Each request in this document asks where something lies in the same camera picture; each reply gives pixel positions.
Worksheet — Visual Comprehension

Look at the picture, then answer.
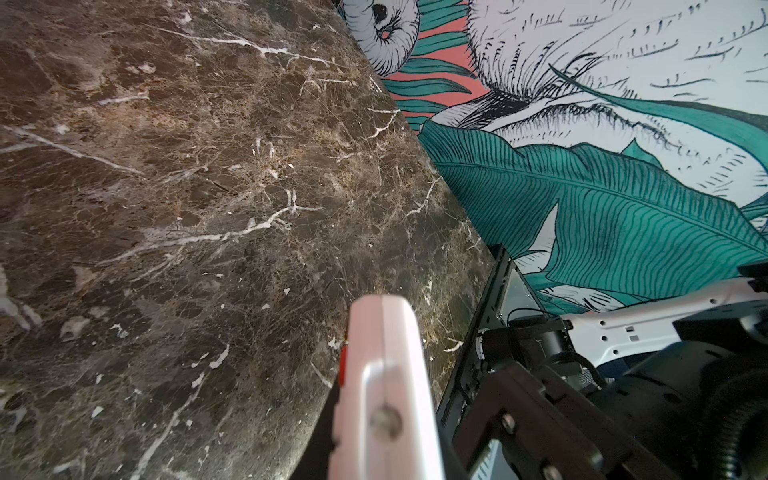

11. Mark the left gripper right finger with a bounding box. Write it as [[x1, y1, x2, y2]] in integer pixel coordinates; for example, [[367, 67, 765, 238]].
[[437, 420, 470, 480]]

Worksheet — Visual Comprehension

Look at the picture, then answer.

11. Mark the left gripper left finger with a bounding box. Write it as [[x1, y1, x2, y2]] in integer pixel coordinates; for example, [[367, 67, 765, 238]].
[[289, 383, 339, 480]]

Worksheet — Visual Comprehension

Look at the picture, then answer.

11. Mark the white remote control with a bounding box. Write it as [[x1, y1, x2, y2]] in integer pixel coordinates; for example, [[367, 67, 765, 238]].
[[328, 295, 445, 479]]

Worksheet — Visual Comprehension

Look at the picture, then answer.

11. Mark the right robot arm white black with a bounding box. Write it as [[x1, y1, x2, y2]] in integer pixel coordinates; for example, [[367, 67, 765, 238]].
[[438, 258, 767, 479]]

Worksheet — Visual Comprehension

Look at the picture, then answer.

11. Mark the black mounting rail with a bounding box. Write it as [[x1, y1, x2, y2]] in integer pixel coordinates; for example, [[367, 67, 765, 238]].
[[437, 244, 543, 438]]

